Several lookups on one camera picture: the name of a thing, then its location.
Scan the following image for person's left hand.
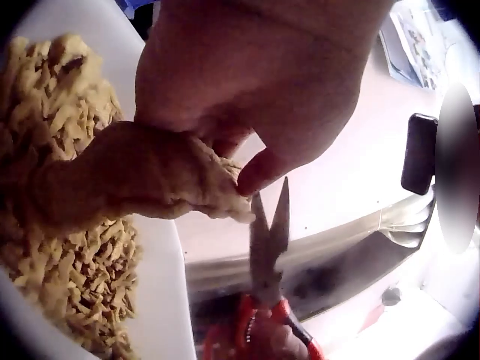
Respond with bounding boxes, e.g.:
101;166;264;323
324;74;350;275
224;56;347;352
133;0;392;197

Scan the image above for person's right hand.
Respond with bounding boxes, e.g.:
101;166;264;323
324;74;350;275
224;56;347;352
221;306;314;360

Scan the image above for person's right fingers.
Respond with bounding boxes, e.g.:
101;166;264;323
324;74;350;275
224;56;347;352
221;306;314;360

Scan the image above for person's left thumb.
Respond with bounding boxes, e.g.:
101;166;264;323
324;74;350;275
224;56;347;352
236;145;306;197

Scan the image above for red handled scissors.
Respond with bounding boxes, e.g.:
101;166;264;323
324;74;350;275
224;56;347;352
204;176;324;360

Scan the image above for beige tofu skin piece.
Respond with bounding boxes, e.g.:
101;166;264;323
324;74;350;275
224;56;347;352
33;120;255;226

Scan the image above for small grey knob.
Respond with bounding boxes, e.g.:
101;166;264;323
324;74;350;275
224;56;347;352
381;287;404;306

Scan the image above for printed plastic packet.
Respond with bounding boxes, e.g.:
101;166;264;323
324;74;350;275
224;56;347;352
378;3;467;91

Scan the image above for pile of beige cut strips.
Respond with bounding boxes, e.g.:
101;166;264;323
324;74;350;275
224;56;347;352
0;33;146;360

